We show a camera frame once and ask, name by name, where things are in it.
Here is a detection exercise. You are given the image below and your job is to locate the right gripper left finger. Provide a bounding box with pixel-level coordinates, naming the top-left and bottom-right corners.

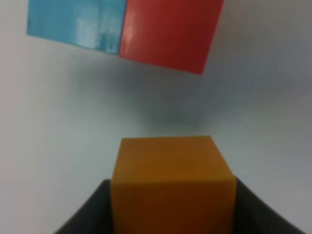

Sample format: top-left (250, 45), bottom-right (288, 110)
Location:
top-left (56, 179), bottom-right (114, 234)

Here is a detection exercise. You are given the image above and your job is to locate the red block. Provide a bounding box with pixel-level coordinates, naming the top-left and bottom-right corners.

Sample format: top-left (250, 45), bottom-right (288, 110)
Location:
top-left (119, 0), bottom-right (224, 75)

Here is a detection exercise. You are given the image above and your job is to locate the orange block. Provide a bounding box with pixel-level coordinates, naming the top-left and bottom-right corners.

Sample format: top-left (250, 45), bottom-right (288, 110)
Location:
top-left (110, 136), bottom-right (236, 234)

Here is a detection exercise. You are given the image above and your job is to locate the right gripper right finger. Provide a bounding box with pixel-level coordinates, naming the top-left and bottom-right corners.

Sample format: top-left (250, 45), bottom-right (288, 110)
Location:
top-left (233, 178), bottom-right (303, 234)

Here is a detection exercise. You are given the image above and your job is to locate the blue block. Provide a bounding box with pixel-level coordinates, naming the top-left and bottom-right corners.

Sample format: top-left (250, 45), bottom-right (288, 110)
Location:
top-left (27, 0), bottom-right (127, 55)

